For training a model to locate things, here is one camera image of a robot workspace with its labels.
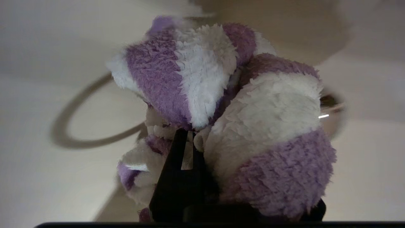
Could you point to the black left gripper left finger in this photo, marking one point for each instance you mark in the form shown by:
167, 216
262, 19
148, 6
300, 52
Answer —
177, 190

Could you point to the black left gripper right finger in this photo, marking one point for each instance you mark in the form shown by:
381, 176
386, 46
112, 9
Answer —
316, 212

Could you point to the purple white striped cloth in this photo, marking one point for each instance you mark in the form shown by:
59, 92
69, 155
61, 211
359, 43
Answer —
269, 126

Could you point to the white ceramic sink basin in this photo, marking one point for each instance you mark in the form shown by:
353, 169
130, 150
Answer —
47, 190

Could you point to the chrome drain stopper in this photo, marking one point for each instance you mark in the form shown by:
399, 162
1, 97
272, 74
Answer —
333, 126

